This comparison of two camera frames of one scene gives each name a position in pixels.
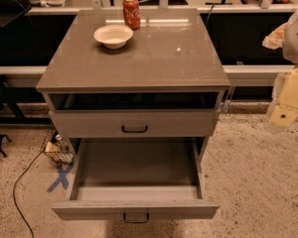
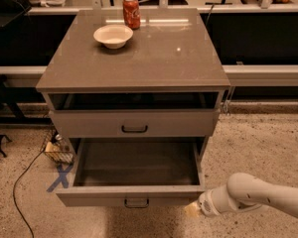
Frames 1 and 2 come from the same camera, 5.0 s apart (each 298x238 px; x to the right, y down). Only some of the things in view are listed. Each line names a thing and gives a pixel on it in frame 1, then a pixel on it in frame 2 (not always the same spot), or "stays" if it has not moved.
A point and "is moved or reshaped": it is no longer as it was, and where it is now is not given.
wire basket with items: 58,148 stays
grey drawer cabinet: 166,82 stays
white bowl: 113,36 stays
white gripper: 296,40 → 208,204
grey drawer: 135,179 is moved or reshaped
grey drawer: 134,123 stays
